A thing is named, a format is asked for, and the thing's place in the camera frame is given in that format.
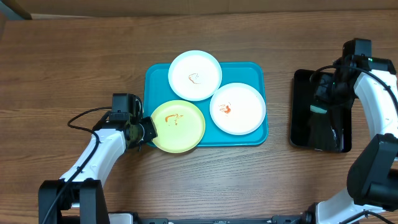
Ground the white plate top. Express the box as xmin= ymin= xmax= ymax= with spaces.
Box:
xmin=168 ymin=50 xmax=223 ymax=101

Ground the yellow-green plate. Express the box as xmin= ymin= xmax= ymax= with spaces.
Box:
xmin=151 ymin=100 xmax=206 ymax=153

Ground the white plate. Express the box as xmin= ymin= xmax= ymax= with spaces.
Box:
xmin=210 ymin=83 xmax=266 ymax=136
xmin=168 ymin=50 xmax=223 ymax=101

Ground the black water tray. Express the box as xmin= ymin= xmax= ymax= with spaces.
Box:
xmin=290 ymin=69 xmax=352 ymax=153

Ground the green scouring sponge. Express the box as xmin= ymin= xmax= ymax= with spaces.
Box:
xmin=310 ymin=105 xmax=328 ymax=114

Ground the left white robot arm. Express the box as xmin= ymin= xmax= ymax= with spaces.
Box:
xmin=38 ymin=116 xmax=157 ymax=223

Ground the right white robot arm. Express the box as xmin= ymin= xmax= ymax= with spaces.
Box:
xmin=290 ymin=54 xmax=397 ymax=223

